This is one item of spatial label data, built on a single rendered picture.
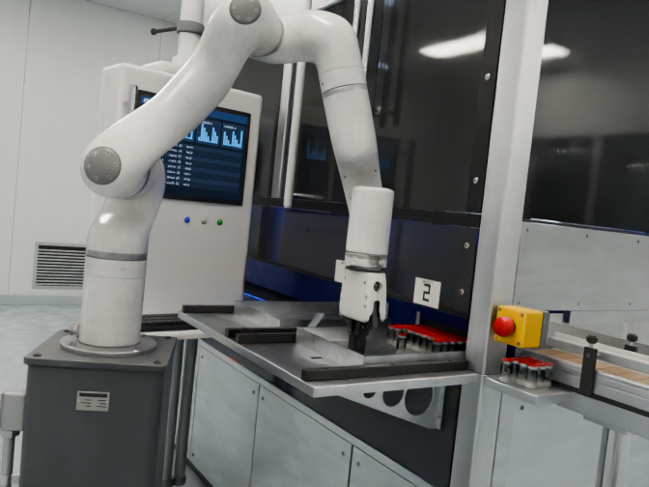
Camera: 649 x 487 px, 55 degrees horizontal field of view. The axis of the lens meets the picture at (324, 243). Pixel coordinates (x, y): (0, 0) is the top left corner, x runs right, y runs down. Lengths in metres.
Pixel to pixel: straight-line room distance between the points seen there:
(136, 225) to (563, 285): 0.93
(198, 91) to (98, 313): 0.48
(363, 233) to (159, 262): 0.93
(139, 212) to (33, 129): 5.18
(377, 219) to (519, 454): 0.63
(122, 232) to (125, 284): 0.10
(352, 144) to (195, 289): 1.00
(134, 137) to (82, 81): 5.38
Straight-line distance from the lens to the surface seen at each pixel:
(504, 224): 1.31
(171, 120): 1.26
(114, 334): 1.30
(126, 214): 1.33
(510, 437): 1.45
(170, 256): 1.99
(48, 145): 6.51
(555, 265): 1.45
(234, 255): 2.11
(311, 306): 1.82
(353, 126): 1.20
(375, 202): 1.19
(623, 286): 1.68
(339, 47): 1.23
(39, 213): 6.50
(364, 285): 1.20
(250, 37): 1.20
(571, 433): 1.63
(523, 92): 1.35
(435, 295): 1.43
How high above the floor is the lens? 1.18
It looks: 3 degrees down
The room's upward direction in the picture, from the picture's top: 6 degrees clockwise
